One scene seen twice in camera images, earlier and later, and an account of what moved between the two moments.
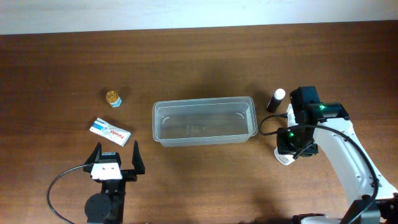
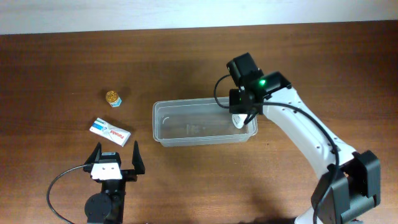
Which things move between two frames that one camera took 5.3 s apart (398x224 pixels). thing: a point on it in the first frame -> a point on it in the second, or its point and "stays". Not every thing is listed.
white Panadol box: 113,133 stays
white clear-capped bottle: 284,159 -> 238,120
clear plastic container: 209,121 stays
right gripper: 286,147 -> 237,103
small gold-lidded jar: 113,98 stays
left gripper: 128,174 stays
